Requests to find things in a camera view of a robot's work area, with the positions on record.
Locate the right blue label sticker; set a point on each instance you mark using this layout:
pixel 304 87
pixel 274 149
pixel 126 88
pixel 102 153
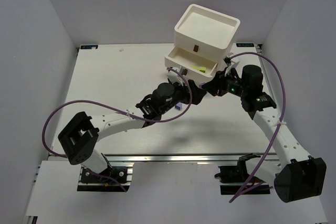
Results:
pixel 245 45

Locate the yellow-green lego brick separated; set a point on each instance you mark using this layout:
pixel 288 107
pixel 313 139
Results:
pixel 202 69

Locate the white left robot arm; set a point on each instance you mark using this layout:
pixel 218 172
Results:
pixel 83 132

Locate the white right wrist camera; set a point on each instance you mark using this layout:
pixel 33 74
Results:
pixel 230 64

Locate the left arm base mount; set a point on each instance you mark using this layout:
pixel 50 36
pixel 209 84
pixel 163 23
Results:
pixel 114 179

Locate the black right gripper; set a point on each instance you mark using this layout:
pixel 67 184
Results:
pixel 217 84

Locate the purple lego brick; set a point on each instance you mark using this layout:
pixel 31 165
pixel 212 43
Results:
pixel 178 107

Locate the blue label sticker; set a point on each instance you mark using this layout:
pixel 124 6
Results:
pixel 88 47
pixel 245 45

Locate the left blue label sticker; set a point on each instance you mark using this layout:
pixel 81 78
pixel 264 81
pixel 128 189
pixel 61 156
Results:
pixel 88 47

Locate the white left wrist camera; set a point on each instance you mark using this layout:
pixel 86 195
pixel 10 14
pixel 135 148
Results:
pixel 175 74

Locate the white three-drawer cabinet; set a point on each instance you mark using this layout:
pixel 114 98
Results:
pixel 202 37

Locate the aluminium front rail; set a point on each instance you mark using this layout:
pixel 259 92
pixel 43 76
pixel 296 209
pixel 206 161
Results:
pixel 174 158

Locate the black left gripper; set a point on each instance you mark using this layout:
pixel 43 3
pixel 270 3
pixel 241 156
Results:
pixel 189 92

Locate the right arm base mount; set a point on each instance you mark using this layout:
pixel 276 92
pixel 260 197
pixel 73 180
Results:
pixel 232 177

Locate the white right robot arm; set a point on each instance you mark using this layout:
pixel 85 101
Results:
pixel 299 175

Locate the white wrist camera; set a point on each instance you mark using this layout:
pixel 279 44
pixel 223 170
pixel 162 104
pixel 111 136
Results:
pixel 230 64
pixel 175 74

